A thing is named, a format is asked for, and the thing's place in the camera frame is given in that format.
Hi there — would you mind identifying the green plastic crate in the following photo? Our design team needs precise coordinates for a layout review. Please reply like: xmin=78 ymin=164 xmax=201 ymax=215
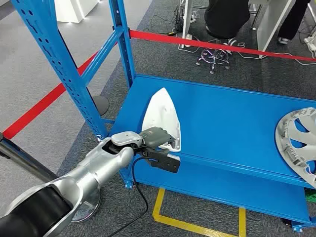
xmin=305 ymin=188 xmax=316 ymax=204

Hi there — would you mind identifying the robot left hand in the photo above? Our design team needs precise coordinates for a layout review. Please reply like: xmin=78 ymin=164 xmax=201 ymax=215
xmin=140 ymin=126 xmax=176 ymax=151

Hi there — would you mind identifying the white desk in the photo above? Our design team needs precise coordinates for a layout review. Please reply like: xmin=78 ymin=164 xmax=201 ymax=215
xmin=181 ymin=0 xmax=293 ymax=60

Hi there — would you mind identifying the silver wheel hubcap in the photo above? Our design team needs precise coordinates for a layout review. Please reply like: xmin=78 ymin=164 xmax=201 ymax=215
xmin=275 ymin=107 xmax=316 ymax=181

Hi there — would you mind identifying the white plastic car part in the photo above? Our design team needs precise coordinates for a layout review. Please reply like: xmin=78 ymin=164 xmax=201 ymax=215
xmin=142 ymin=87 xmax=182 ymax=153

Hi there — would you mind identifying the white power strip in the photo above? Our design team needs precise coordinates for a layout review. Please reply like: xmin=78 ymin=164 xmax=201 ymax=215
xmin=303 ymin=33 xmax=316 ymax=54

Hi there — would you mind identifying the black stanchion post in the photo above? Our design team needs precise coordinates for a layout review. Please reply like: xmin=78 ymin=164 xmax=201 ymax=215
xmin=92 ymin=95 xmax=110 ymax=117

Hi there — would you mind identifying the black camera cable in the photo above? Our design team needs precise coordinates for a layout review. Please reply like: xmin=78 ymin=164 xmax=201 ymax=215
xmin=106 ymin=156 xmax=149 ymax=237

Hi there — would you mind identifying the white display plinth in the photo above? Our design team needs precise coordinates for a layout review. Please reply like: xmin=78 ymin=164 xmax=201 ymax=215
xmin=54 ymin=0 xmax=100 ymax=24

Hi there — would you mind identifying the white floor cable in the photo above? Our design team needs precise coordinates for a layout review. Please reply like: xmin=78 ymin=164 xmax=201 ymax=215
xmin=177 ymin=39 xmax=316 ymax=66

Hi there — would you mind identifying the person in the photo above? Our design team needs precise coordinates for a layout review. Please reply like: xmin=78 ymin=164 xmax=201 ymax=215
xmin=278 ymin=0 xmax=311 ymax=45
xmin=204 ymin=0 xmax=251 ymax=56

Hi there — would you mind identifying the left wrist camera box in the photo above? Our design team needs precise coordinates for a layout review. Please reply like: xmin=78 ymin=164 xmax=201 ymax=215
xmin=144 ymin=147 xmax=181 ymax=174

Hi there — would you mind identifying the red barrier belt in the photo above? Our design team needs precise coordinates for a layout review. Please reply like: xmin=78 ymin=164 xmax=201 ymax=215
xmin=128 ymin=29 xmax=316 ymax=63
xmin=2 ymin=41 xmax=118 ymax=141

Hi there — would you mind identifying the blue metal shelf rack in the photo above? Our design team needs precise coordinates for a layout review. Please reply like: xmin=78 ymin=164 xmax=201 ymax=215
xmin=11 ymin=0 xmax=316 ymax=234

